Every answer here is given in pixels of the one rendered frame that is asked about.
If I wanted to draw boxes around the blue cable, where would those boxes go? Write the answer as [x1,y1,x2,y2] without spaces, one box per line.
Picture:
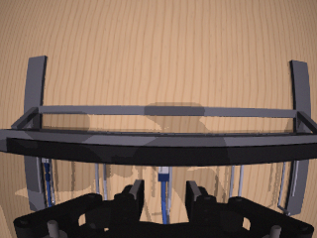
[45,173,167,224]

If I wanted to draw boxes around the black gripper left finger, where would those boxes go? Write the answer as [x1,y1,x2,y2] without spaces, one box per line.
[13,179,145,238]

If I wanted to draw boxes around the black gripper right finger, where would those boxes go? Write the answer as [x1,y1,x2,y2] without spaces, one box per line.
[185,180,314,238]

